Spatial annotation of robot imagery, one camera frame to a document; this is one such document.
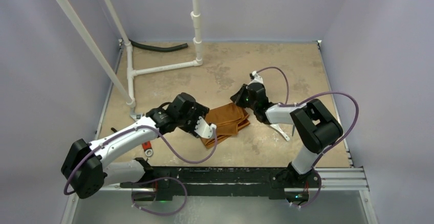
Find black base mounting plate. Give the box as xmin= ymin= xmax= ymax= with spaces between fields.
xmin=120 ymin=166 xmax=321 ymax=201

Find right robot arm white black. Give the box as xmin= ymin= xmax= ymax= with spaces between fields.
xmin=230 ymin=82 xmax=343 ymax=187

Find red handled adjustable wrench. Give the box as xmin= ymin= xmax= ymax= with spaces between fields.
xmin=130 ymin=113 xmax=154 ymax=158

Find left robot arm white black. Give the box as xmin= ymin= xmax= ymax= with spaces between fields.
xmin=61 ymin=93 xmax=216 ymax=199

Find white ceramic spoon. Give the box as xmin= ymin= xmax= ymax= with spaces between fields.
xmin=269 ymin=124 xmax=290 ymax=142

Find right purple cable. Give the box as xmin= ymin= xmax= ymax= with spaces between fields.
xmin=251 ymin=66 xmax=360 ymax=210

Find orange cloth napkin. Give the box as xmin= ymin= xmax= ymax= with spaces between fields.
xmin=205 ymin=103 xmax=250 ymax=144

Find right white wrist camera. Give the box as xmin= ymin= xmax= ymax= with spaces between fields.
xmin=249 ymin=71 xmax=264 ymax=84

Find white PVC pipe frame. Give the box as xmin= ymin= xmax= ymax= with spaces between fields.
xmin=40 ymin=0 xmax=204 ymax=108

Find black corrugated hose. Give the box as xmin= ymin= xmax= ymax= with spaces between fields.
xmin=128 ymin=38 xmax=189 ymax=53

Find aluminium extrusion rail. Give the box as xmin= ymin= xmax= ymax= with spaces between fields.
xmin=76 ymin=168 xmax=368 ymax=198

